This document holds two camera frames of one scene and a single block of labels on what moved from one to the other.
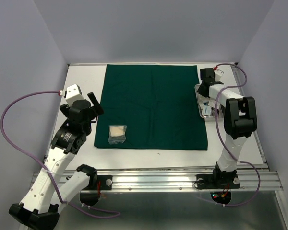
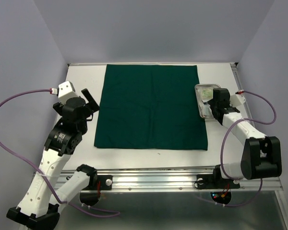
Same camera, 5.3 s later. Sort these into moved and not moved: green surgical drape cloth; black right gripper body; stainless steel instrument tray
Moved: black right gripper body
Not moved: green surgical drape cloth; stainless steel instrument tray
